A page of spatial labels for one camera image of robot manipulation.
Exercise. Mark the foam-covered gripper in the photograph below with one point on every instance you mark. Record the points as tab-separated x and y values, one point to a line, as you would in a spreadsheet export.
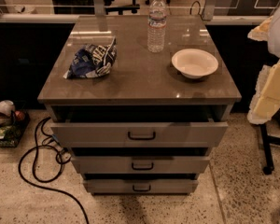
279	32

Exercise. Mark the grey top drawer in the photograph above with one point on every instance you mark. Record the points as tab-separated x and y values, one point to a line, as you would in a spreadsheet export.
140	134

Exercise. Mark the grey drawer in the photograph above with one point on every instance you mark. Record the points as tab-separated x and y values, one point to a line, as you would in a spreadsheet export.
157	186
140	164
140	134

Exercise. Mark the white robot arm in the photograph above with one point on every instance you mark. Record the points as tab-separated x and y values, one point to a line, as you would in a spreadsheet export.
269	31

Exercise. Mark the grey drawer cabinet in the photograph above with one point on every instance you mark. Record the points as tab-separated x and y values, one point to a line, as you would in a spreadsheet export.
141	87

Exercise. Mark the grey middle drawer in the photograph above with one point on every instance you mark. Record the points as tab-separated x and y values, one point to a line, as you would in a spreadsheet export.
140	164

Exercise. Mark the grey bottom drawer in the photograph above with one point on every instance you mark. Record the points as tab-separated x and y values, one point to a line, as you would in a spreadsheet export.
157	186

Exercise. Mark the black stand leg with wheel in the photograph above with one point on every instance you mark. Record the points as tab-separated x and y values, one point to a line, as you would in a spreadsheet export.
267	140

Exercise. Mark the white bowl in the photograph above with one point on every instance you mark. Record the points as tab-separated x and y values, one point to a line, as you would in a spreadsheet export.
195	63

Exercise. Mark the clear plastic water bottle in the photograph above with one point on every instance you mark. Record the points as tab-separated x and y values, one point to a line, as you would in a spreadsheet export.
156	25

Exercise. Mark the blue white chip bag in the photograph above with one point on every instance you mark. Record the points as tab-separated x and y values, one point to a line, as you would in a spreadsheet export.
92	61

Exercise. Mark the pile of toys on tray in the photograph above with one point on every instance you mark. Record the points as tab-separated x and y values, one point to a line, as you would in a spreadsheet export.
13	123

